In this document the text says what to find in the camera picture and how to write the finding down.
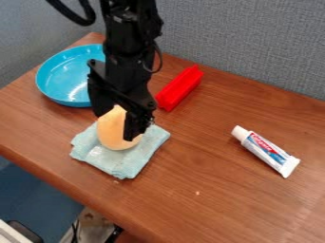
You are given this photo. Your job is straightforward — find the light blue folded cloth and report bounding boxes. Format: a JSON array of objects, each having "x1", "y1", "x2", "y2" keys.
[{"x1": 69, "y1": 123, "x2": 170, "y2": 179}]

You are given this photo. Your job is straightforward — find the red plastic block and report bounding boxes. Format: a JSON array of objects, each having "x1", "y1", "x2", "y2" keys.
[{"x1": 155, "y1": 65, "x2": 203, "y2": 111}]

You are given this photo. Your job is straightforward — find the orange egg-shaped sponge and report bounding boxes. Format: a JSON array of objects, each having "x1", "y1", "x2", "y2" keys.
[{"x1": 96, "y1": 105, "x2": 141, "y2": 150}]

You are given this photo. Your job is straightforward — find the black cable loop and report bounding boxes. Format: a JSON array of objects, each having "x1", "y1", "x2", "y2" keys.
[{"x1": 44, "y1": 0, "x2": 96, "y2": 27}]

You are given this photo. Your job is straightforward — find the blue plastic plate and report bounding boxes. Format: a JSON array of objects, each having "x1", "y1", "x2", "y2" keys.
[{"x1": 36, "y1": 44, "x2": 105, "y2": 107}]

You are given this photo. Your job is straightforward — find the objects under table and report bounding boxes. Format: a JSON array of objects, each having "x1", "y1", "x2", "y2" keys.
[{"x1": 0, "y1": 209, "x2": 124, "y2": 243}]

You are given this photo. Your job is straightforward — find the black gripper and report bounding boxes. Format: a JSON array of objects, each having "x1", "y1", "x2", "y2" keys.
[{"x1": 87, "y1": 47, "x2": 156, "y2": 141}]

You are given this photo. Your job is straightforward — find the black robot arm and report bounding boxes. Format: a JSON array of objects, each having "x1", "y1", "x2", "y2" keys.
[{"x1": 87, "y1": 0, "x2": 163, "y2": 141}]

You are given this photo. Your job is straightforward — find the white toothpaste tube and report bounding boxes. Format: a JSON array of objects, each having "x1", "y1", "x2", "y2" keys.
[{"x1": 231, "y1": 125, "x2": 301, "y2": 178}]

